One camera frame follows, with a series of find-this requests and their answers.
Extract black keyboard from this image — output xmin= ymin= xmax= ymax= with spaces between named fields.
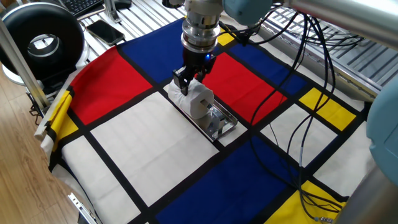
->
xmin=57 ymin=0 xmax=105 ymax=18

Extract metal drawer slide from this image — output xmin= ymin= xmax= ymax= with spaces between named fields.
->
xmin=67 ymin=192 xmax=99 ymax=224

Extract black cables under fan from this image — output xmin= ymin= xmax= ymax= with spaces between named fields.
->
xmin=26 ymin=83 xmax=46 ymax=125

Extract black computer mouse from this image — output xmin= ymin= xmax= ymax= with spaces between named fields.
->
xmin=114 ymin=0 xmax=133 ymax=10

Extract white toilet paper roll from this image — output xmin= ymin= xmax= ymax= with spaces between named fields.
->
xmin=167 ymin=78 xmax=215 ymax=121

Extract metal angle bracket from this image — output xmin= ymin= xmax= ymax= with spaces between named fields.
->
xmin=103 ymin=0 xmax=122 ymax=24

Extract aluminium frame post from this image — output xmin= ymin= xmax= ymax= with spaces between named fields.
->
xmin=0 ymin=18 xmax=50 ymax=110

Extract black cable with silver connector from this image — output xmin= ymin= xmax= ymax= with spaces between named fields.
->
xmin=285 ymin=12 xmax=346 ymax=222

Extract black smartphone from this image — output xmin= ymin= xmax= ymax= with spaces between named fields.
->
xmin=86 ymin=19 xmax=126 ymax=47

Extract black ring shaped fan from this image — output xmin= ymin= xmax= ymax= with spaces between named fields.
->
xmin=0 ymin=2 xmax=91 ymax=88

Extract metal rectangular tray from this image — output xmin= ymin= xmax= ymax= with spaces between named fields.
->
xmin=177 ymin=93 xmax=239 ymax=143

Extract aluminium frame rail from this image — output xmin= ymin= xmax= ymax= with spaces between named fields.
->
xmin=257 ymin=24 xmax=382 ymax=103

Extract Mondrian pattern colour block tablecloth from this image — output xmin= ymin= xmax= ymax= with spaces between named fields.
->
xmin=34 ymin=14 xmax=377 ymax=224

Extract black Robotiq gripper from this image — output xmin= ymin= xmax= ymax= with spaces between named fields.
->
xmin=172 ymin=46 xmax=218 ymax=96

